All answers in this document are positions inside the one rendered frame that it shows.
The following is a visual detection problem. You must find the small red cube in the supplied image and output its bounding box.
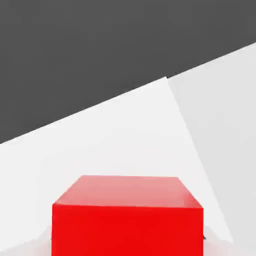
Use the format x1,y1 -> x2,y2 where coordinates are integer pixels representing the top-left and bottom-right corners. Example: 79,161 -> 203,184
51,175 -> 204,256

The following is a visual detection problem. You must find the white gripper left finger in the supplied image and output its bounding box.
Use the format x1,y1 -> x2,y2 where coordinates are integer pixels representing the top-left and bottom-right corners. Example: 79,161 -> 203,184
0,224 -> 53,256

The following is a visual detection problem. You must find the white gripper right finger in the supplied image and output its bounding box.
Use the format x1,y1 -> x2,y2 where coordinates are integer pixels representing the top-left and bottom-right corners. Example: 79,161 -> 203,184
202,222 -> 234,256

